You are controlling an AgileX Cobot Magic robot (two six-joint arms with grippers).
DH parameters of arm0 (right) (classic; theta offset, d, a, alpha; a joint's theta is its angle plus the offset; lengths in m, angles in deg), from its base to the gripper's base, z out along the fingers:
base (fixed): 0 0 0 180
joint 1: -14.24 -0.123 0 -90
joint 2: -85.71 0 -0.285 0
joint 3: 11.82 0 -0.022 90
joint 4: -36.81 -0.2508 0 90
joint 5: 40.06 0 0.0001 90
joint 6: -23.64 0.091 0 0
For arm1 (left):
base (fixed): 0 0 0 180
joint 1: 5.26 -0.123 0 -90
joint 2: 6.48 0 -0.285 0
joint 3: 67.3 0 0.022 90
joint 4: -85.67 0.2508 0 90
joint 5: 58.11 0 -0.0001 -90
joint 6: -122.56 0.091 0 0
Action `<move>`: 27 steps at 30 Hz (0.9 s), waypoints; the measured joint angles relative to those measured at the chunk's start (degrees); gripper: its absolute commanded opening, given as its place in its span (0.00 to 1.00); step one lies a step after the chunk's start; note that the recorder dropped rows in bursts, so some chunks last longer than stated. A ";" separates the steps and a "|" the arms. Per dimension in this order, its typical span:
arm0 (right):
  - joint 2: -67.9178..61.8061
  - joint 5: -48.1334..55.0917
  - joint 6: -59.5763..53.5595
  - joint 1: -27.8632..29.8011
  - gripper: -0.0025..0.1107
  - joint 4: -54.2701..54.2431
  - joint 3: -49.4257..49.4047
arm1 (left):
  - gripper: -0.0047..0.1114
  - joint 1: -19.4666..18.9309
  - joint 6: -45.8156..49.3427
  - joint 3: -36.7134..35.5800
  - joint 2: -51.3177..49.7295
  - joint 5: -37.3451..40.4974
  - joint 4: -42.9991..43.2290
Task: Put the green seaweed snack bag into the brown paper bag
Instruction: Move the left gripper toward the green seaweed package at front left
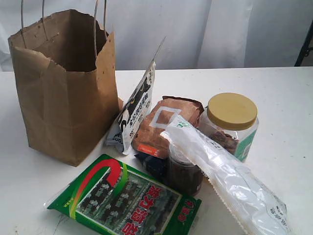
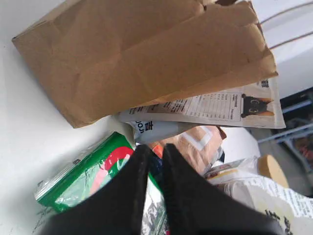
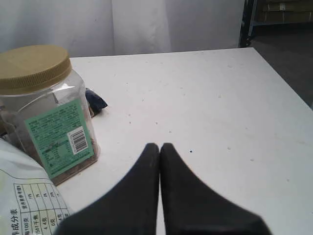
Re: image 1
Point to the clear jar yellow lid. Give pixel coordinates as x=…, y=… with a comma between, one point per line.
x=231, y=120

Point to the dark blue small packet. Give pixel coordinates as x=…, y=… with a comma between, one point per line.
x=155, y=166

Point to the black stand leg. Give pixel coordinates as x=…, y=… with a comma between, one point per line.
x=306, y=48

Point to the dark filled plastic jar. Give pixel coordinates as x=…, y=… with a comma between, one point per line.
x=182, y=174

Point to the brown paper bag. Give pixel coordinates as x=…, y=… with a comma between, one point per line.
x=64, y=69

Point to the green seaweed package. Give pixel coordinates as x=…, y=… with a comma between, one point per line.
x=113, y=198

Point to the clear white plastic package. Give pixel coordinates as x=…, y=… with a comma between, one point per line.
x=255, y=207

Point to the brown paper food pouch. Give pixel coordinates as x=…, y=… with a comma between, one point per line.
x=148, y=139

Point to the black white snack pouch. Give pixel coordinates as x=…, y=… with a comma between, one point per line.
x=127, y=123

